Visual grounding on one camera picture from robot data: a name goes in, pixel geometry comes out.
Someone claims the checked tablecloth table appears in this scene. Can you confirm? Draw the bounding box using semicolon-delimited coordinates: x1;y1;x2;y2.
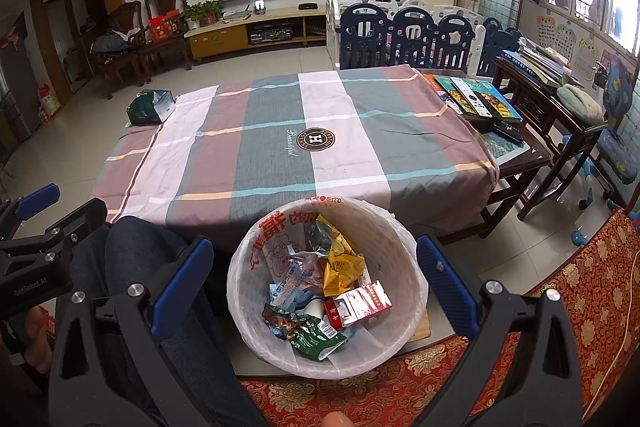
92;66;501;229

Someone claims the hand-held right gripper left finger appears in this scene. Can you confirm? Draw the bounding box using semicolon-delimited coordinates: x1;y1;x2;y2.
49;236;236;427

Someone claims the white blue-striped packet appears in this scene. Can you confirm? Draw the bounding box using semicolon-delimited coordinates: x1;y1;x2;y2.
270;279;326;314

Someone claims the person's left hand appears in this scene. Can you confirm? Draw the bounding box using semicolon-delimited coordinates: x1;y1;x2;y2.
20;307;56;374

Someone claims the navy white playpen fence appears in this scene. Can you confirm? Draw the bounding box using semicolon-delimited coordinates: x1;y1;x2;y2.
326;0;522;78

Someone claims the black remote control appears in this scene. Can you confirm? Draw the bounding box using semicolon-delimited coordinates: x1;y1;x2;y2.
492;122;526;144

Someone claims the red white bag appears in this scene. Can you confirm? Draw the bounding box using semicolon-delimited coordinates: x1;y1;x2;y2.
37;83;62;121

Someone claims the black amplifier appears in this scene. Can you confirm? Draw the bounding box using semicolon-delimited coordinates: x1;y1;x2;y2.
249;29;293;45

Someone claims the grey refrigerator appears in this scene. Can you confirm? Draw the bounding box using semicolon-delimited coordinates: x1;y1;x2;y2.
0;47;42;144

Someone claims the row of wall charts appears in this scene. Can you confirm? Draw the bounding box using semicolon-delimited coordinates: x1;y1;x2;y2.
532;14;600;68

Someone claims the yellow snack bag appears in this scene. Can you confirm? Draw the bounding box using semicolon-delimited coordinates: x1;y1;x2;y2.
317;214;367;299

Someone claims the person's leg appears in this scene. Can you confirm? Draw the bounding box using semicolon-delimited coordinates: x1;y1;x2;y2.
55;216;273;427

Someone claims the pink plastic bag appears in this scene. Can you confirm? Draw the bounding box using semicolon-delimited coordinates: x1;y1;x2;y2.
280;251;321;283

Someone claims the stack of books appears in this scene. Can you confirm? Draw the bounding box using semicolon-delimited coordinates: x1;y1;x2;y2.
501;39;584;88

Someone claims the row of picture books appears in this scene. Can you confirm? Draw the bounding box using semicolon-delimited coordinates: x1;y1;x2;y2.
425;76;524;124

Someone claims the yellow wooden television cabinet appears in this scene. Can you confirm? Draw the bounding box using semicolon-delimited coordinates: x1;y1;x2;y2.
185;6;333;61

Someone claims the red gift box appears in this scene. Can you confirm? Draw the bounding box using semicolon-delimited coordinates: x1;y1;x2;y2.
149;10;182;44

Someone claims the blue chair cushion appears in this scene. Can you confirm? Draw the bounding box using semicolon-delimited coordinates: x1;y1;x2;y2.
595;127;640;186

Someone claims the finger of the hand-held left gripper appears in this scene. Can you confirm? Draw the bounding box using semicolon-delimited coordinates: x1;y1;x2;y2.
0;184;61;240
30;198;108;267

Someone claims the green red snack bag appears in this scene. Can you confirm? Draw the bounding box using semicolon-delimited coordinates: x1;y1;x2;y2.
262;304;348;362

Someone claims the dark green box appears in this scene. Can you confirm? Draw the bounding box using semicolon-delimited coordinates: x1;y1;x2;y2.
126;89;176;126

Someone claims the dark bag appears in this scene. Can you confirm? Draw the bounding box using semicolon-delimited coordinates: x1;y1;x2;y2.
92;32;131;54

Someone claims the red snack wrapper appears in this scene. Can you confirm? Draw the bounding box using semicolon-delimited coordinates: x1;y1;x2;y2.
325;281;393;330

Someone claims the potted green plant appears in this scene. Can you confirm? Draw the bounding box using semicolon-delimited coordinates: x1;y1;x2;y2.
183;0;225;31

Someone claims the person's right hand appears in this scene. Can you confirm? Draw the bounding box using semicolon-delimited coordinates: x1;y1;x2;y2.
320;411;358;427

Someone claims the grey round cushion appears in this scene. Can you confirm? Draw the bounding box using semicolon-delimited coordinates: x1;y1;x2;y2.
556;84;606;126

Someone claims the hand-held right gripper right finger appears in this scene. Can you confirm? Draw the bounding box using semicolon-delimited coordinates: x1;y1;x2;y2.
416;233;584;427

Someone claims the white lined waste bin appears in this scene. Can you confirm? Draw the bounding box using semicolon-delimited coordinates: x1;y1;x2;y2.
227;196;430;379

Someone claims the clear plastic wrapper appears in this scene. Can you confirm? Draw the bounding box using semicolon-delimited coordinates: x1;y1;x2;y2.
307;221;335;258

